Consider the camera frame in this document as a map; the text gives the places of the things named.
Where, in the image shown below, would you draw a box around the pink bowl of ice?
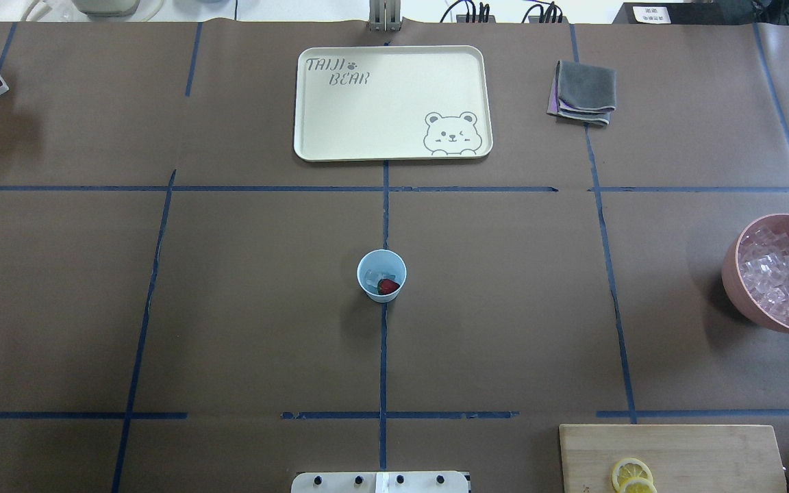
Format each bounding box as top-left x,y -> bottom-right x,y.
721,214 -> 789,333

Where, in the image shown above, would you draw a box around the red strawberry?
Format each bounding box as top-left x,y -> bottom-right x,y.
376,277 -> 401,296

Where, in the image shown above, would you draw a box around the aluminium frame post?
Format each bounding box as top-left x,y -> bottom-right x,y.
368,0 -> 403,31

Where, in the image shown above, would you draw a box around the lemon slices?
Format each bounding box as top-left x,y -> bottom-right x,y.
610,457 -> 658,492

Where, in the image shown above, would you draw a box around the light blue plastic cup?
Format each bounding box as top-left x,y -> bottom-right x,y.
356,249 -> 408,303

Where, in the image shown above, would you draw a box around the white camera pole base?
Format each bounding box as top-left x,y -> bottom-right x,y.
290,470 -> 472,492

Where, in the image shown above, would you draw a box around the wooden cutting board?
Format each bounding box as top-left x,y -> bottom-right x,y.
558,424 -> 787,492

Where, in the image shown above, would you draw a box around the cream bear tray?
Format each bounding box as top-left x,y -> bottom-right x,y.
293,46 -> 494,162

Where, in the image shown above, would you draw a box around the grey folded cloth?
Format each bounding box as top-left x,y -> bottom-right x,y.
546,60 -> 618,126

